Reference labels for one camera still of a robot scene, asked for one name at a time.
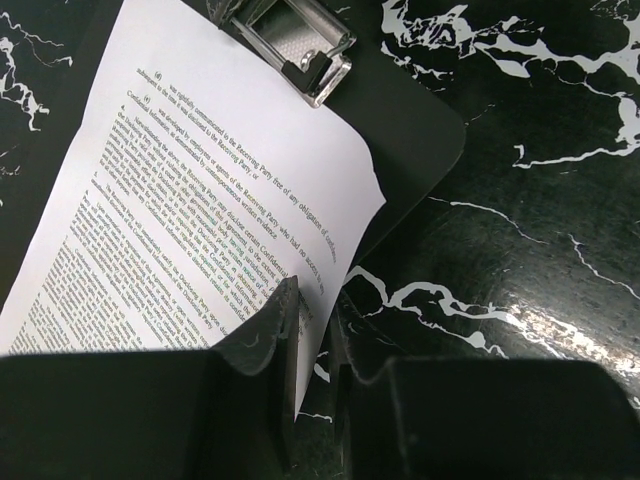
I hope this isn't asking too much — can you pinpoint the black clipboard folder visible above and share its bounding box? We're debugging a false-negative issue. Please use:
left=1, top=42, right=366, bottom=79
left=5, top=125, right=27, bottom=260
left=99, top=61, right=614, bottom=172
left=69, top=0, right=469, bottom=281

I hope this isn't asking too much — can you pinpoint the black marble pattern mat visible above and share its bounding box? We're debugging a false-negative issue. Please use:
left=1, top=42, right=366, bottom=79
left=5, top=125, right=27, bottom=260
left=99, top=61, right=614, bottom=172
left=1, top=1, right=639, bottom=479

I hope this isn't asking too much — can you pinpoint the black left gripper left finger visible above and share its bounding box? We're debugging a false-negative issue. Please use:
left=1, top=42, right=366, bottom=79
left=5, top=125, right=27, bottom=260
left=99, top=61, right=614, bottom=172
left=1, top=277, right=299, bottom=479

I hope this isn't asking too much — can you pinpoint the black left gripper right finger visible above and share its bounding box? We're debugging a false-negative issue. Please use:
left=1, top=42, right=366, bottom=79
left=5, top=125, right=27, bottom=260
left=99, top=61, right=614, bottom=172
left=329, top=310, right=639, bottom=479

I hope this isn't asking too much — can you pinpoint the printed paper sheet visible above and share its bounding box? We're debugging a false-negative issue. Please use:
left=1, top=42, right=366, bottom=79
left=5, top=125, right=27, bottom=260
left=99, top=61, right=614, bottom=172
left=1, top=1, right=385, bottom=401

